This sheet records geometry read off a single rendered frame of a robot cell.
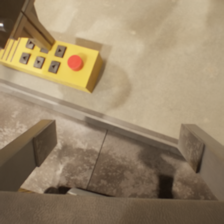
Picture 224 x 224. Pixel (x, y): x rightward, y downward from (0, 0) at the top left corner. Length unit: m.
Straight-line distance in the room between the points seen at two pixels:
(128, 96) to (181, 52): 0.14
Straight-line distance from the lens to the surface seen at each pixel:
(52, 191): 1.09
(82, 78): 0.32
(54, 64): 0.34
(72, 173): 1.14
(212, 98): 0.37
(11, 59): 0.41
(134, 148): 1.04
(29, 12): 0.31
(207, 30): 0.42
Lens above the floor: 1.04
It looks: 79 degrees down
